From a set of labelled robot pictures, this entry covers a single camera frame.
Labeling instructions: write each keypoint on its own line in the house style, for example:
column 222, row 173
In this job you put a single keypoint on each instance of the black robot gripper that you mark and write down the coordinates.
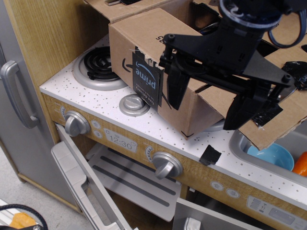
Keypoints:
column 226, row 58

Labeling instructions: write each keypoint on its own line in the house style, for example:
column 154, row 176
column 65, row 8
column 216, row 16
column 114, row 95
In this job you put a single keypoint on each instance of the large brown cardboard box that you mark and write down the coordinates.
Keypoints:
column 136, row 33

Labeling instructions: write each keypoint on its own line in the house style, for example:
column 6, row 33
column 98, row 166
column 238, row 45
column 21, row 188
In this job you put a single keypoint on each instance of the black tape piece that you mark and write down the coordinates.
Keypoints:
column 210, row 156

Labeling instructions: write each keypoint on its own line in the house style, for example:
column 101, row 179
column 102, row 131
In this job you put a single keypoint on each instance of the small grey stove knob disc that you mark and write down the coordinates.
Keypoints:
column 133, row 105

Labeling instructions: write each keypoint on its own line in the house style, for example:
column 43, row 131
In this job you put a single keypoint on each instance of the right grey oven knob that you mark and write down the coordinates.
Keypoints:
column 166, row 165

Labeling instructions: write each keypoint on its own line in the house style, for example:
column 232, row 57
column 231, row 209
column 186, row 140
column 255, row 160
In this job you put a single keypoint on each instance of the grey oven knob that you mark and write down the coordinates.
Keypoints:
column 76, row 124
column 166, row 165

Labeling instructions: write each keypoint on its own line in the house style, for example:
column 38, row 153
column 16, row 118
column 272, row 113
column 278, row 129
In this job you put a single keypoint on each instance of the light blue bowl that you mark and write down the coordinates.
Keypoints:
column 274, row 154

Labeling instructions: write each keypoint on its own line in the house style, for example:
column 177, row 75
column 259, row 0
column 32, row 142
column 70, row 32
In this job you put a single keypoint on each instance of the grey toy sink basin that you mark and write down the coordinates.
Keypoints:
column 295, row 142

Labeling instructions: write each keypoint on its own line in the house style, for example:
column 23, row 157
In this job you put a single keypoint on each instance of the orange toy vegetable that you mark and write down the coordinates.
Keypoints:
column 300, row 167

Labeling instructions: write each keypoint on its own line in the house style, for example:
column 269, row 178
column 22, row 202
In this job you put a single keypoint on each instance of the black coil stove burner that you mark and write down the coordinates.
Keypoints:
column 93, row 70

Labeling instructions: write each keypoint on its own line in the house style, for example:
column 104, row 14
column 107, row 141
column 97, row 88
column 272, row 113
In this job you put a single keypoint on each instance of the white oven rack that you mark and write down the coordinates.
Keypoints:
column 134, row 181

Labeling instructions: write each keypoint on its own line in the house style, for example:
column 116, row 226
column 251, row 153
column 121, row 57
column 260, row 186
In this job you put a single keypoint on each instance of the grey dishwasher door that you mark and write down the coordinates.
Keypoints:
column 190, row 216

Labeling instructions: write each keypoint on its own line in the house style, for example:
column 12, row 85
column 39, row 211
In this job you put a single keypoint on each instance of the left grey oven knob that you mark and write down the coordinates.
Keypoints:
column 76, row 124

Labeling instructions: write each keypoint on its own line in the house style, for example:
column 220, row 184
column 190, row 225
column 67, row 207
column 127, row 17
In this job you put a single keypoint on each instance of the wooden toy kitchen unit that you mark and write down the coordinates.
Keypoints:
column 53, row 33

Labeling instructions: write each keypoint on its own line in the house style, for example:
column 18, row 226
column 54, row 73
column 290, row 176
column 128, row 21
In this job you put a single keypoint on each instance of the grey oven door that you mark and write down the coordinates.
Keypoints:
column 79, row 176

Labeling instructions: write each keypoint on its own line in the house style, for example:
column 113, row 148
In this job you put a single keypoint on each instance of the grey fridge door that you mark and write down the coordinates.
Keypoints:
column 24, row 134

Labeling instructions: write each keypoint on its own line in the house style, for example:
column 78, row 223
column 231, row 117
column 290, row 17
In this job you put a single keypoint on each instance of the grey fridge door handle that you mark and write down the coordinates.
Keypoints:
column 7, row 74

